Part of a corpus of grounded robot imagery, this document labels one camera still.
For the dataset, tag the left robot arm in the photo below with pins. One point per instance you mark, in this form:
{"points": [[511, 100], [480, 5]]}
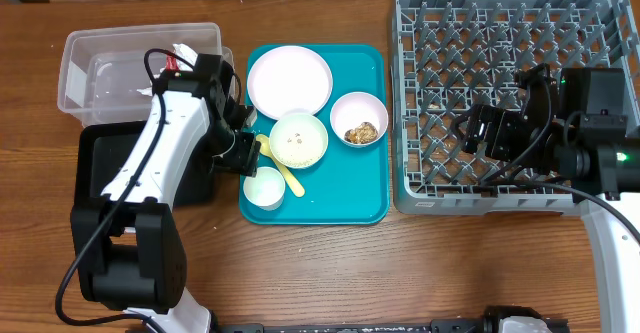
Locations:
{"points": [[130, 263]]}

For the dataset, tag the pink bowl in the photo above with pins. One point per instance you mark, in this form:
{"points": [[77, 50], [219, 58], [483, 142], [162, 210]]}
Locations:
{"points": [[354, 108]]}

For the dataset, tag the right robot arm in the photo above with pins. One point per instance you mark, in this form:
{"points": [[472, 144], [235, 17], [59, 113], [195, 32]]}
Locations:
{"points": [[571, 136]]}

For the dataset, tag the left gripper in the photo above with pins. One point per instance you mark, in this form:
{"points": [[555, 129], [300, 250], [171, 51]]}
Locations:
{"points": [[244, 160]]}

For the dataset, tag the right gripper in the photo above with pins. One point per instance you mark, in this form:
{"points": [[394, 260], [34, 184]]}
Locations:
{"points": [[499, 122]]}

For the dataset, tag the white napkin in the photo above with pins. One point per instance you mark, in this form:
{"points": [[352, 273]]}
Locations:
{"points": [[185, 52]]}

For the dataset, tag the teal serving tray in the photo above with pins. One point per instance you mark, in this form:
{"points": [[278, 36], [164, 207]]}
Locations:
{"points": [[349, 185]]}

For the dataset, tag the yellow plastic spoon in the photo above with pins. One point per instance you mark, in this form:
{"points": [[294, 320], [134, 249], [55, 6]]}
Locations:
{"points": [[292, 182]]}

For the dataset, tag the black tray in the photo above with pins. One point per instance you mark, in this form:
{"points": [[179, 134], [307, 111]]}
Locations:
{"points": [[103, 150]]}

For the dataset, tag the red ketchup packet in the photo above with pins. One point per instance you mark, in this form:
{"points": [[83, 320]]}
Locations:
{"points": [[171, 63]]}

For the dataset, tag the pink plate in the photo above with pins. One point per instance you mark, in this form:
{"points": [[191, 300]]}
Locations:
{"points": [[289, 79]]}

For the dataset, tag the clear plastic bin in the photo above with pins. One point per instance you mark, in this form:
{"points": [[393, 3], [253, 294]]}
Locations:
{"points": [[102, 74]]}

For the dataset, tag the grey dish rack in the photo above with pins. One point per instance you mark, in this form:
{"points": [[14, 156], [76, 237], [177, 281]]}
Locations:
{"points": [[448, 55]]}

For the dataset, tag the brown food scraps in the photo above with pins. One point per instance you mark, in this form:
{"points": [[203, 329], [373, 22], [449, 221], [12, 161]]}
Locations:
{"points": [[363, 134]]}

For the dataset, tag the white cup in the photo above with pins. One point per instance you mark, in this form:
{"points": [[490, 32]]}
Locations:
{"points": [[265, 189]]}

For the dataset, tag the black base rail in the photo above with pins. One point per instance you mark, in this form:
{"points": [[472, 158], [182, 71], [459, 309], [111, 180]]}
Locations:
{"points": [[458, 325]]}

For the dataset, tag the pale green bowl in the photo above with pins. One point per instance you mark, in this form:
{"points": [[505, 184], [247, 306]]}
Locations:
{"points": [[298, 140]]}

